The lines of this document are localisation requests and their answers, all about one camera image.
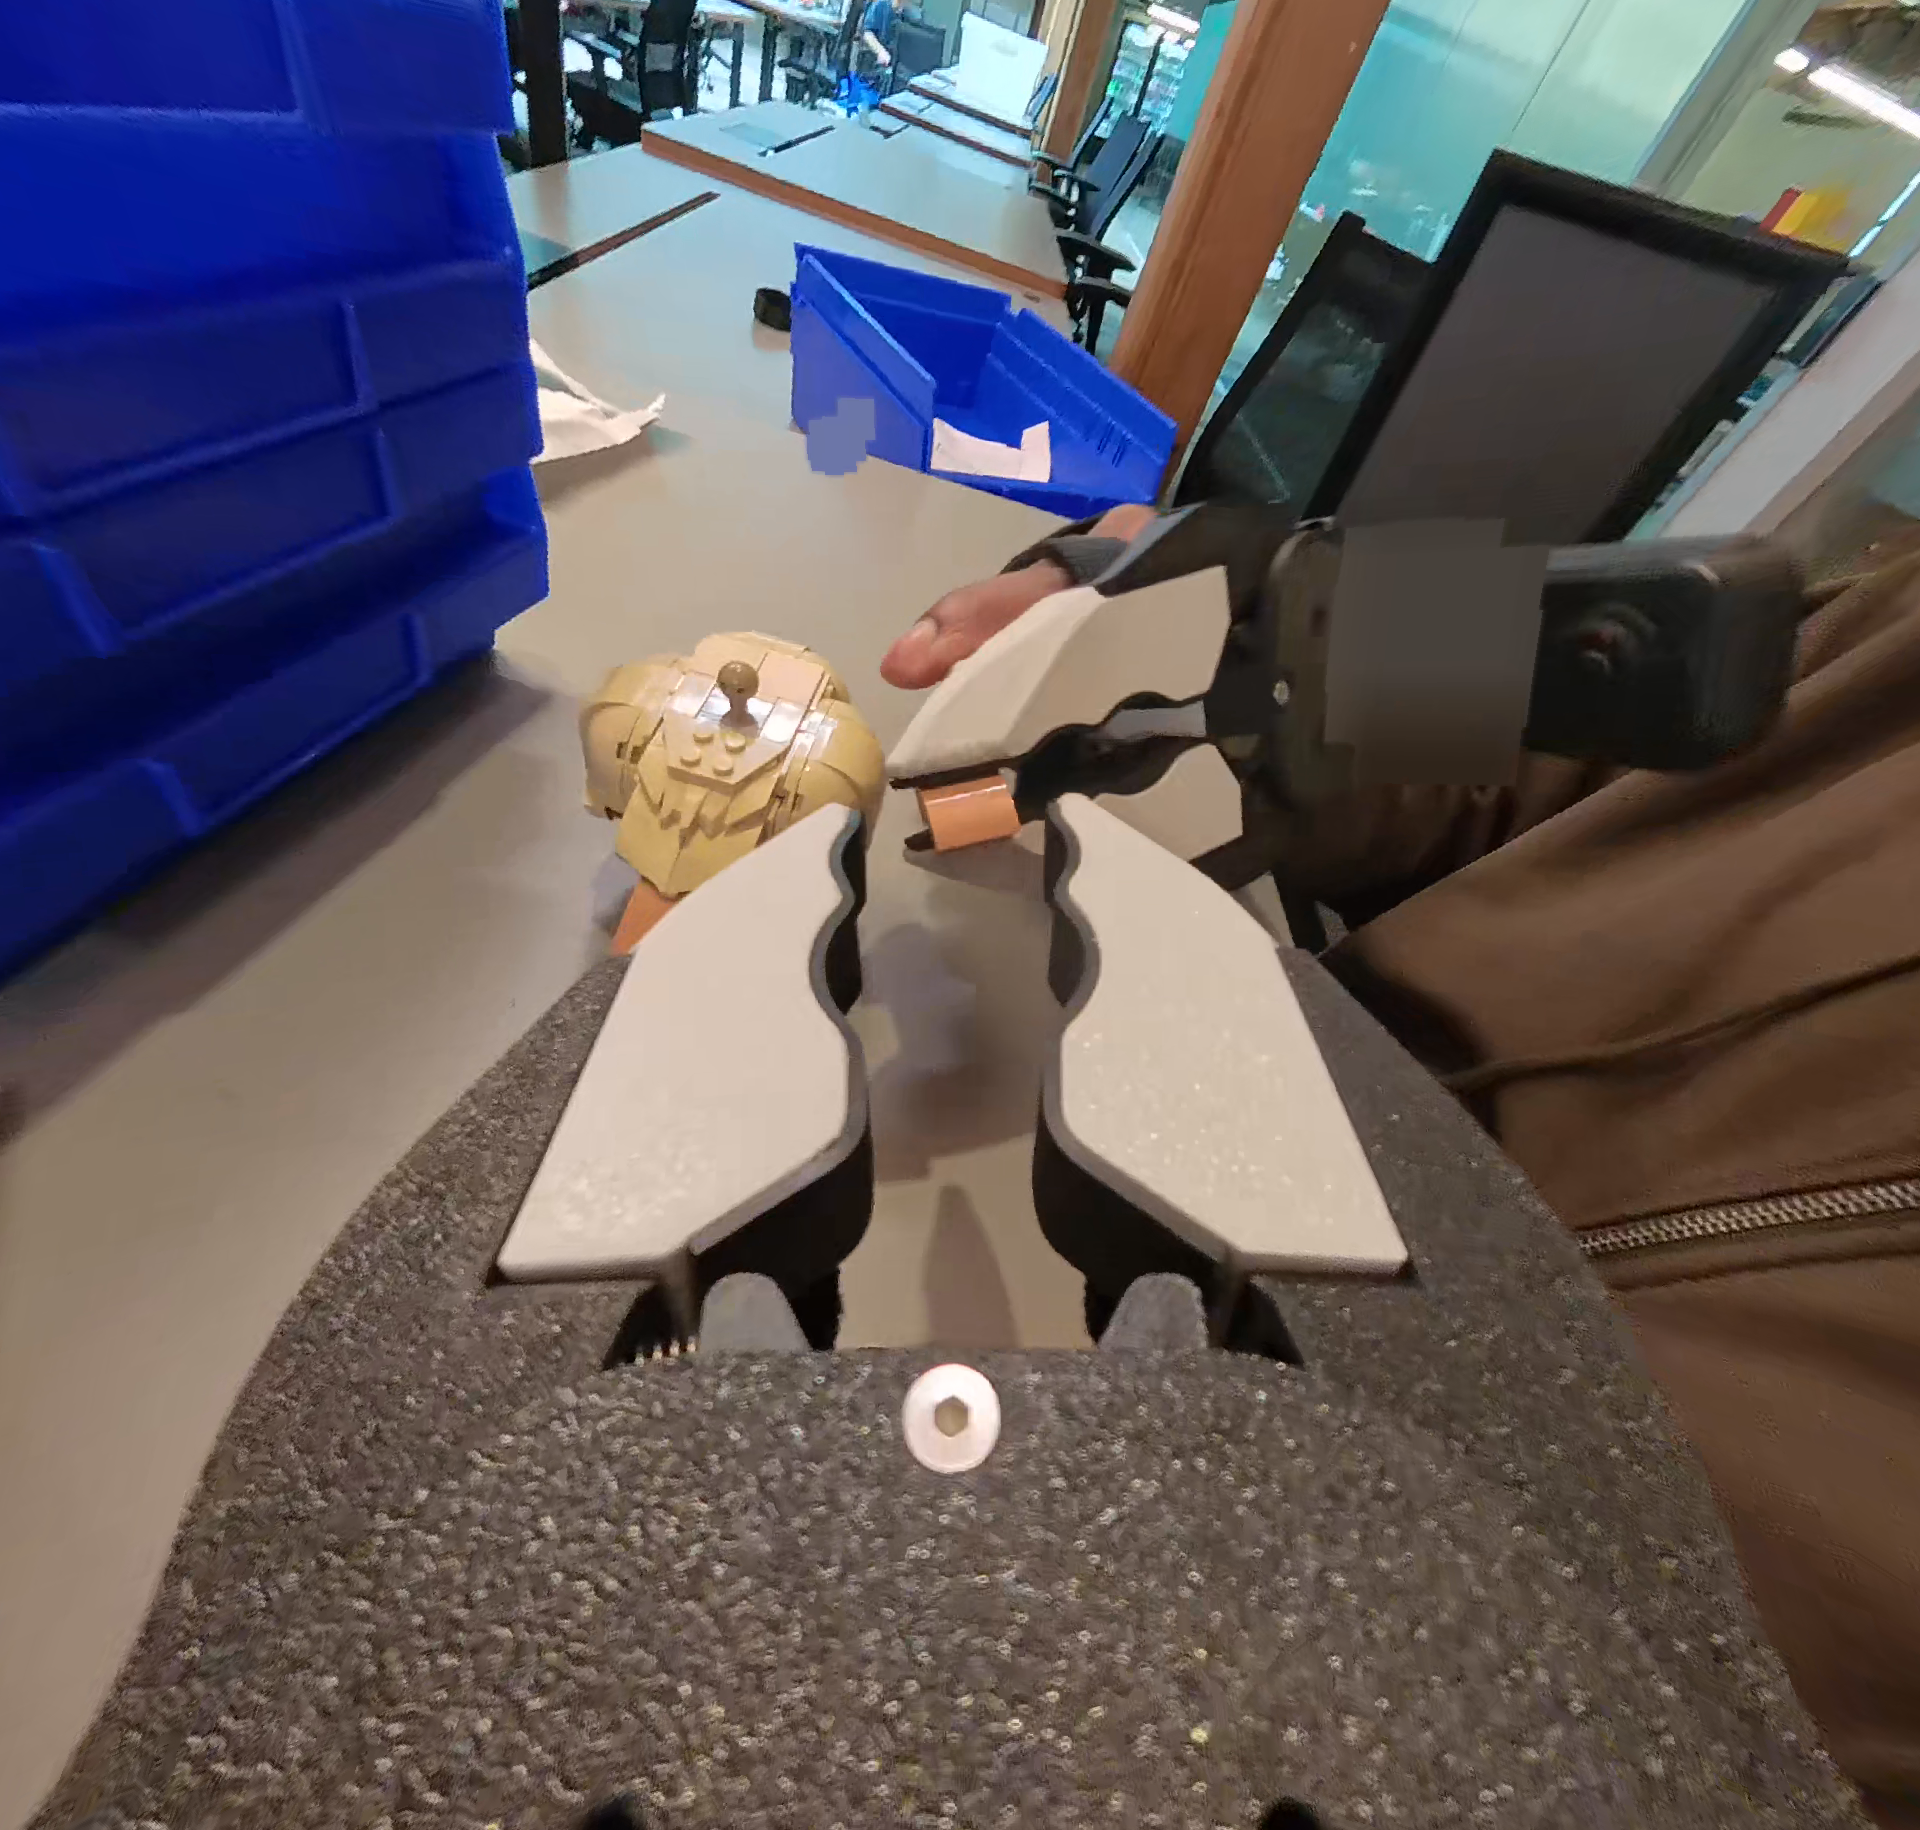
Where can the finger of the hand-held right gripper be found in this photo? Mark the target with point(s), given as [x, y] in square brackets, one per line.
[1110, 645]
[1209, 811]

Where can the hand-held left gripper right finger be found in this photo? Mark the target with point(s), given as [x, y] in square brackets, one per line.
[1214, 1081]

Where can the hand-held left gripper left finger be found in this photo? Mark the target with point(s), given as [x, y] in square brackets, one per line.
[705, 1081]

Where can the small brown brick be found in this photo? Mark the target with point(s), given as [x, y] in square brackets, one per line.
[969, 815]

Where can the tan brick model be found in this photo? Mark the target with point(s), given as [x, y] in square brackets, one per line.
[705, 794]

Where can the stack of blue plastic bins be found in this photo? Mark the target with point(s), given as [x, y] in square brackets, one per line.
[225, 510]

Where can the grey desk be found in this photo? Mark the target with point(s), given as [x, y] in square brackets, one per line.
[374, 884]

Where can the person's right hand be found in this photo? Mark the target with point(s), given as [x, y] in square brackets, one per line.
[960, 631]

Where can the white paper slip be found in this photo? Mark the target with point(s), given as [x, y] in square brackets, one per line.
[991, 452]

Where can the black mesh office chair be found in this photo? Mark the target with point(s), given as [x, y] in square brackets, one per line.
[1305, 374]

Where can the small blue plastic bin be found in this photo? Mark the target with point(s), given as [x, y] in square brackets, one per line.
[900, 345]

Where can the black framed grey board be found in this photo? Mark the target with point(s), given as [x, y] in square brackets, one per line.
[1575, 374]

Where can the wooden pillar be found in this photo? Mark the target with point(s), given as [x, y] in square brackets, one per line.
[1261, 134]

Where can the wood-edged grey table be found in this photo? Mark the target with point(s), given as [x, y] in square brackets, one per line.
[840, 165]

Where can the group of black office chairs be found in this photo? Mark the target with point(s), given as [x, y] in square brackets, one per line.
[661, 45]

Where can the black metal pole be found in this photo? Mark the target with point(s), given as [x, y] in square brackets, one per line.
[540, 30]

